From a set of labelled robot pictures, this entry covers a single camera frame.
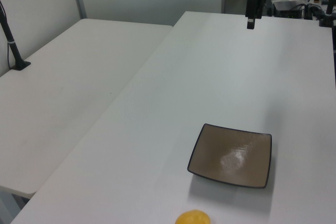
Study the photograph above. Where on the yellow potato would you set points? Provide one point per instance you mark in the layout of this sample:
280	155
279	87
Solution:
193	217

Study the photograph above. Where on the square brown ceramic plate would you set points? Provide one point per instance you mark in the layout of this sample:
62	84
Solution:
231	155

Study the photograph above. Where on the black electronics box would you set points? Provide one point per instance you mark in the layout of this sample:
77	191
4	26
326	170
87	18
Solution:
288	9

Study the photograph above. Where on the black clamp stand pole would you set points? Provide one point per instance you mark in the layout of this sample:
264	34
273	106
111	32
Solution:
328	11

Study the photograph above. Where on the black camera stand pole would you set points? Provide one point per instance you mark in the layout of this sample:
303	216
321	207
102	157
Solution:
11	43

